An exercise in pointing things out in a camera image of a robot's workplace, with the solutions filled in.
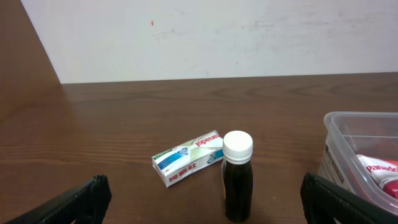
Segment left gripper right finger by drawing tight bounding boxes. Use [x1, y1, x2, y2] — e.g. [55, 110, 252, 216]
[300, 173, 397, 224]

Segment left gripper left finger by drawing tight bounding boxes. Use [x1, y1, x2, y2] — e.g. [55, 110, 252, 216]
[6, 175, 112, 224]

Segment red Panadol sachet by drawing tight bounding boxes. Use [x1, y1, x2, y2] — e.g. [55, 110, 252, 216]
[357, 155, 398, 199]

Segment clear plastic container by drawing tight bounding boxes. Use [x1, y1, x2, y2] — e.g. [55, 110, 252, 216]
[318, 111, 397, 214]

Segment dark bottle white cap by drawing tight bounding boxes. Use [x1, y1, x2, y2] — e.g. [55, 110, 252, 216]
[221, 131, 254, 222]

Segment white Panadol box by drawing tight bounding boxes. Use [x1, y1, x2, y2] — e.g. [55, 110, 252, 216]
[152, 130, 224, 187]

